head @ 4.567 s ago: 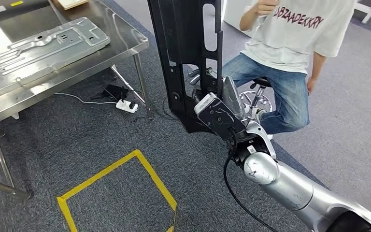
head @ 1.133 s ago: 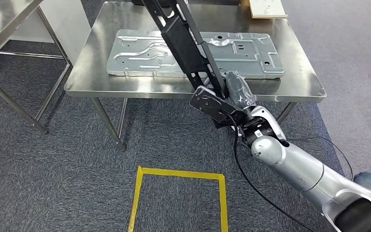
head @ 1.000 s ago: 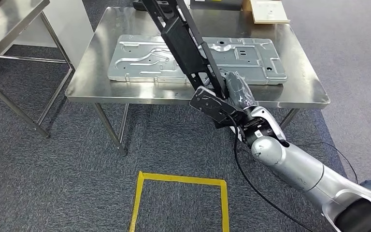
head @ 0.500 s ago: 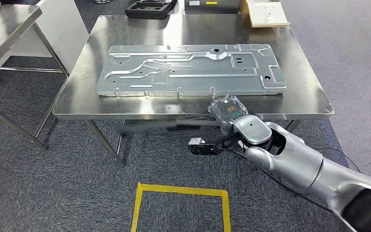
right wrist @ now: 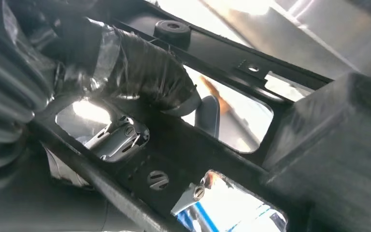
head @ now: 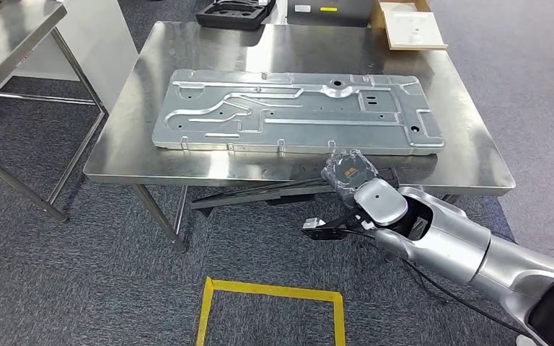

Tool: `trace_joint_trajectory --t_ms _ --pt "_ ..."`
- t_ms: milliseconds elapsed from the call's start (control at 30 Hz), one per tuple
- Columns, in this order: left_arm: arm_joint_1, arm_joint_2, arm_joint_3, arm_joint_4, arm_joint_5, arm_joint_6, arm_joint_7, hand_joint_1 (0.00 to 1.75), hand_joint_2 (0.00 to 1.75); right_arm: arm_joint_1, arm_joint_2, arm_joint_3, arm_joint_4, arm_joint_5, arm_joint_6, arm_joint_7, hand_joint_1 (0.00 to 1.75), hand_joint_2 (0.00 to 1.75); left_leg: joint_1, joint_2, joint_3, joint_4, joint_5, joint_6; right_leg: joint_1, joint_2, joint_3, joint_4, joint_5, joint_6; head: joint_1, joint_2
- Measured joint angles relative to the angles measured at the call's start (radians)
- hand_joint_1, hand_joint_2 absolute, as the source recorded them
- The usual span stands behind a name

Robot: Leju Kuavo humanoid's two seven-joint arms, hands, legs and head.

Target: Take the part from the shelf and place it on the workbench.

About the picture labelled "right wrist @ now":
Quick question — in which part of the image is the stamped sheet metal panel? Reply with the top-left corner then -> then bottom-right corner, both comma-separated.
201,0 -> 371,81

